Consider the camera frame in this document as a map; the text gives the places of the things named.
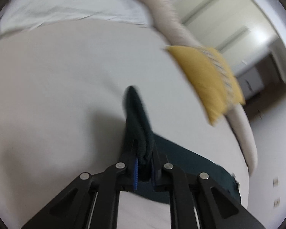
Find beige wall socket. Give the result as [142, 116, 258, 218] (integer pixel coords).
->
[273, 177, 279, 187]
[273, 198, 280, 208]

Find cream wardrobe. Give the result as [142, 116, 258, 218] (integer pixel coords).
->
[170, 0, 286, 77]

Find yellow patterned cushion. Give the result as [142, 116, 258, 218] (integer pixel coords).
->
[167, 46, 245, 125]

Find dark green sweater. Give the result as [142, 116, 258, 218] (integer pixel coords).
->
[122, 85, 242, 205]

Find light grey bed sheet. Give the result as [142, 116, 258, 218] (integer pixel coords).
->
[0, 20, 249, 228]

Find beige rolled duvet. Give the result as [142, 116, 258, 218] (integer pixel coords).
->
[140, 0, 258, 175]

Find white bed pillow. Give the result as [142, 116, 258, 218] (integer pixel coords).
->
[0, 0, 152, 37]

